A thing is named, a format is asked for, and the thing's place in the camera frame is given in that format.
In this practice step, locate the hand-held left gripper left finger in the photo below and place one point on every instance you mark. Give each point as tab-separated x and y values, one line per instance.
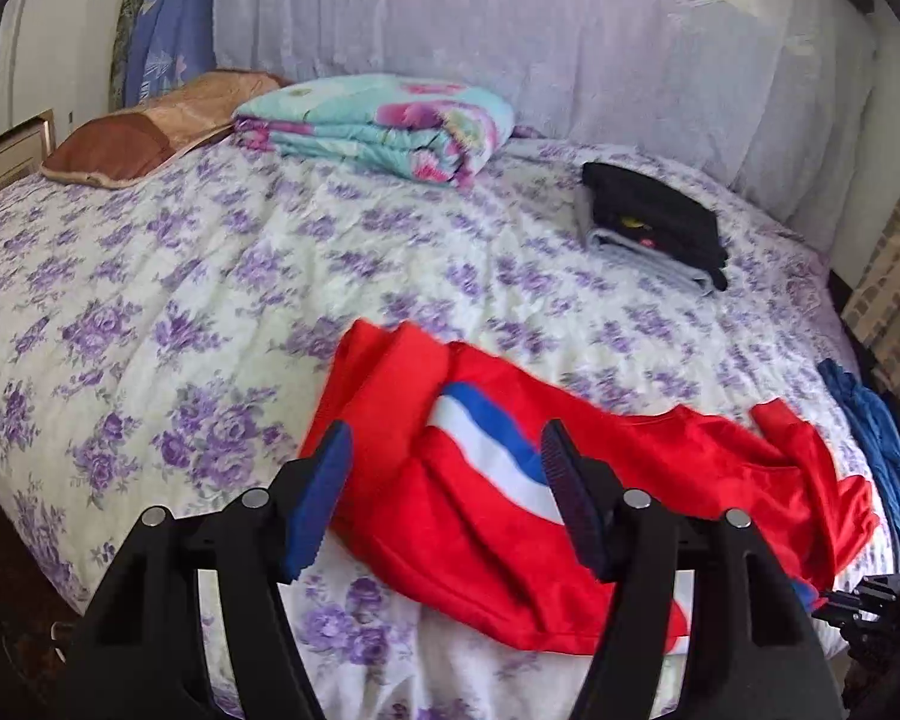
316	491

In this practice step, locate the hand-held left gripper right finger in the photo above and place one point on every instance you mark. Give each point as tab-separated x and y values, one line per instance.
570	495

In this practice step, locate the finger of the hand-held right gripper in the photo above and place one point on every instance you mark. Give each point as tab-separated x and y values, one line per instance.
859	600

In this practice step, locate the red shirt blue white stripes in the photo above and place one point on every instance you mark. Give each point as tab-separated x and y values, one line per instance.
487	532

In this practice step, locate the blue garment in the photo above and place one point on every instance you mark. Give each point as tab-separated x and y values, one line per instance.
877	442

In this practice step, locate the purple floral bed sheet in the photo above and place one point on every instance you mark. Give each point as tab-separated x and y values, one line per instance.
195	300

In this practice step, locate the stack of folded dark clothes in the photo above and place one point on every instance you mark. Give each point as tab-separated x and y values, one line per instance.
656	225

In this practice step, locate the folded teal floral blanket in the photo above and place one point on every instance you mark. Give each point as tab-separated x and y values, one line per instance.
379	124

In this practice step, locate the brown satin pillow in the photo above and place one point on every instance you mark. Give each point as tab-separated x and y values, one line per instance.
142	131

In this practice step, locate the blue floral cloth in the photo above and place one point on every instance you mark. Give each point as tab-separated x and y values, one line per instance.
165	15

